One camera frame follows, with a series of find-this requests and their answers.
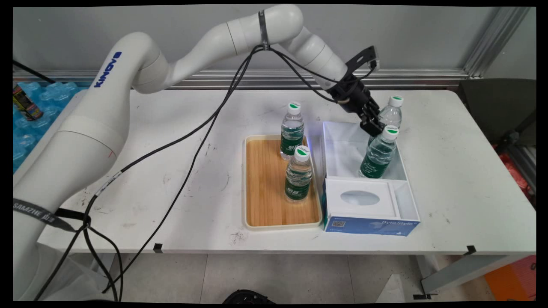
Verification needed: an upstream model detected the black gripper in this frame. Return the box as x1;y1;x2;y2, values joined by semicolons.
330;75;387;138

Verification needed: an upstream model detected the black strap white lettering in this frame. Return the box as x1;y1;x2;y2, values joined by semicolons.
13;198;91;234

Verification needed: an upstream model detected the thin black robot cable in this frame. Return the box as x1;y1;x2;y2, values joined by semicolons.
102;45;343;295

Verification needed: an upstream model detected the grey slanted table leg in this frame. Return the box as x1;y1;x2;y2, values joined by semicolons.
413;255;521;300

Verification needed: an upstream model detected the red plastic bag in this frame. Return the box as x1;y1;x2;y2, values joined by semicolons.
492;145;532;199

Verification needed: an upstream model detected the horizontal aluminium frame rail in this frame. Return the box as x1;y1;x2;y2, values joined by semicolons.
13;68;469;90

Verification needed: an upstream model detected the slanted aluminium frame post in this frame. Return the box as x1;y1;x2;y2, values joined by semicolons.
462;6;531;80

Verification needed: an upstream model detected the wooden tray cream rim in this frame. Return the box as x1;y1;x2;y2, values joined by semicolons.
243;134;323;231

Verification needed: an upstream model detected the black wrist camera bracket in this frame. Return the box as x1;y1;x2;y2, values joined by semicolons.
345;46;381;82

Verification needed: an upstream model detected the black round floor object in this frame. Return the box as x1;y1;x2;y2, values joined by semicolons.
223;290;277;304

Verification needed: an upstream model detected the blue plastic bottle pack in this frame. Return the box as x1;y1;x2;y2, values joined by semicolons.
13;81;88;172

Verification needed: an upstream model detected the colourful printed can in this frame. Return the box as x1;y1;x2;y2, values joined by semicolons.
13;84;43;121

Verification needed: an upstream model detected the grey metal side rail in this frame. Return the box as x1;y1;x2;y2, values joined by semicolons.
507;143;536;193

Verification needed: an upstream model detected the orange box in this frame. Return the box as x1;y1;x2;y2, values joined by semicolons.
484;255;536;301

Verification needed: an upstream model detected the grey upright table leg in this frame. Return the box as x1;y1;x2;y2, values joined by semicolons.
96;253;116;285

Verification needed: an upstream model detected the water bottle green label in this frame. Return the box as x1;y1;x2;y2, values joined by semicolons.
284;145;313;203
280;102;305;162
368;96;404;146
358;126;399;179

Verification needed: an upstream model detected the black background cable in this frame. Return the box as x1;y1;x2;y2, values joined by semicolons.
13;60;56;84

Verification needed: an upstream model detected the white box blue side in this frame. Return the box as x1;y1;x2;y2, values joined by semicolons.
321;121;421;237

